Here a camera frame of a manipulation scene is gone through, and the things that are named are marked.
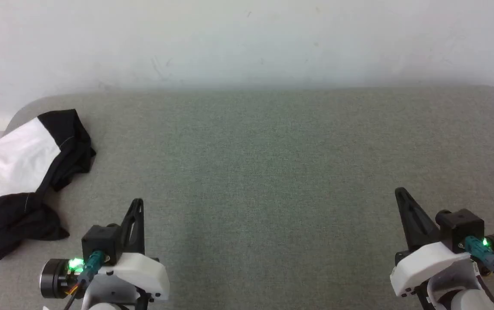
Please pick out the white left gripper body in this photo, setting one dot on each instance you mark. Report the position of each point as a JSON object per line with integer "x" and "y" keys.
{"x": 139, "y": 275}

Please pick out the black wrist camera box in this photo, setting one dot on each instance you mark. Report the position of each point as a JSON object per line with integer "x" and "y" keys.
{"x": 460, "y": 226}
{"x": 100, "y": 239}

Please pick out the teal camera connector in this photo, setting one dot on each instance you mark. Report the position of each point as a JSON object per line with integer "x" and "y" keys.
{"x": 481, "y": 254}
{"x": 93, "y": 265}

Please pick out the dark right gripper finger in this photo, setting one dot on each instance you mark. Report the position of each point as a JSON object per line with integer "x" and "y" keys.
{"x": 417, "y": 228}

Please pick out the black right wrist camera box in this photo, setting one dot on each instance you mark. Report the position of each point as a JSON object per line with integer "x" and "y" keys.
{"x": 460, "y": 226}

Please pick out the black and white shirt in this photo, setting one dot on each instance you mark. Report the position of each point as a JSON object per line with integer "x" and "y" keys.
{"x": 14, "y": 159}

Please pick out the grey fabric sofa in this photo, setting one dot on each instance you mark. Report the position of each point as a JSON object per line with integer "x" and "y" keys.
{"x": 272, "y": 172}

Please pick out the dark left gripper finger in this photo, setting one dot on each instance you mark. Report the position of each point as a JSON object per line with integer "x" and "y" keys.
{"x": 137, "y": 237}

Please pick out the teal right camera connector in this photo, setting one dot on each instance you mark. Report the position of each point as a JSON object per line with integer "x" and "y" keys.
{"x": 481, "y": 254}

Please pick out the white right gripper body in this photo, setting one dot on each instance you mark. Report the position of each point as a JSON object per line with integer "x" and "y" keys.
{"x": 427, "y": 267}

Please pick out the teal left camera connector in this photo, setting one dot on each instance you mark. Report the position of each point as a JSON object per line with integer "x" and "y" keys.
{"x": 93, "y": 265}

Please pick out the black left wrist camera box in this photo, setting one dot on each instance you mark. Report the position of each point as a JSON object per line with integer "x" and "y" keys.
{"x": 100, "y": 239}

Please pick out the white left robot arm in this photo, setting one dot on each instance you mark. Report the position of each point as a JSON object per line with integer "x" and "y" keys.
{"x": 104, "y": 306}

